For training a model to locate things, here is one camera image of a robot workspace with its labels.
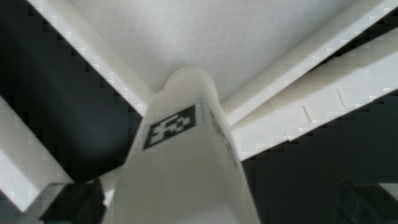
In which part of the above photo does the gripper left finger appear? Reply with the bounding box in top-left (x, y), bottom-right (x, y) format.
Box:
top-left (15, 183), bottom-right (66, 224)

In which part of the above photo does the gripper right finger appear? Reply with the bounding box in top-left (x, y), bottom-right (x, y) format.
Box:
top-left (379, 183), bottom-right (398, 202)

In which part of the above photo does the white leg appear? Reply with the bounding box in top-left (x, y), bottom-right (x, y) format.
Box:
top-left (102, 67), bottom-right (262, 224)

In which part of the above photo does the white desk top tray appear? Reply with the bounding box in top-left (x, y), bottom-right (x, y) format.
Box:
top-left (27, 0), bottom-right (398, 122)

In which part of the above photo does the white U-shaped fence frame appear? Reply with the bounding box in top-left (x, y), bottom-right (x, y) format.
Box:
top-left (0, 29), bottom-right (398, 210)

